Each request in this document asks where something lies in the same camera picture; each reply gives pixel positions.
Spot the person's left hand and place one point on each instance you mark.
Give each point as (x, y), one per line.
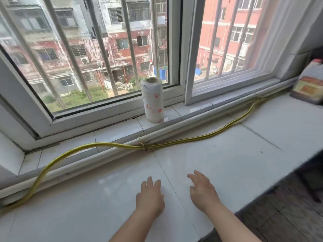
(150, 199)

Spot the person's right hand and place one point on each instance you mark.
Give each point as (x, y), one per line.
(204, 194)

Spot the plastic jug orange cap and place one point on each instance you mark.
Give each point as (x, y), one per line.
(307, 85)

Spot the person's left forearm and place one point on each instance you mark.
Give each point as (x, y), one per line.
(133, 229)

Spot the person's right forearm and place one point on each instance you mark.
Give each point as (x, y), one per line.
(232, 226)

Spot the long white horizontal pipe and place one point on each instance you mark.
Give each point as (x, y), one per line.
(202, 115)

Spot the paper towel roll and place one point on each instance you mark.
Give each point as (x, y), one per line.
(151, 103)

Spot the red brick apartment building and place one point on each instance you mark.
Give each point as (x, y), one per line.
(146, 49)

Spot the grey window security bars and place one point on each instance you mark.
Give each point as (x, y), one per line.
(102, 47)

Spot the black splash board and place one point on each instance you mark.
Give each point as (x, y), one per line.
(316, 54)

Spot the white window frame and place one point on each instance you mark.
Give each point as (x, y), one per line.
(186, 47)

